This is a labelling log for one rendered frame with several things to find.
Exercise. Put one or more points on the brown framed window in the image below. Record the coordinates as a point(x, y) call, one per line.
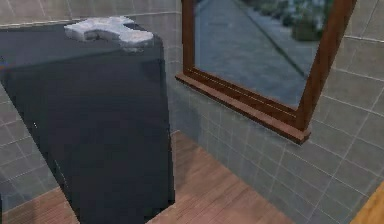
point(253, 66)

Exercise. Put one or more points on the light wooden furniture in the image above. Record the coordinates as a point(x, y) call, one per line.
point(371, 210)

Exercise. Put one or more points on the black cabinet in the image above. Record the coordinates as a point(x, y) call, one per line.
point(100, 126)

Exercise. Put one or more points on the white crumpled cloth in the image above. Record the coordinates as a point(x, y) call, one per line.
point(110, 30)

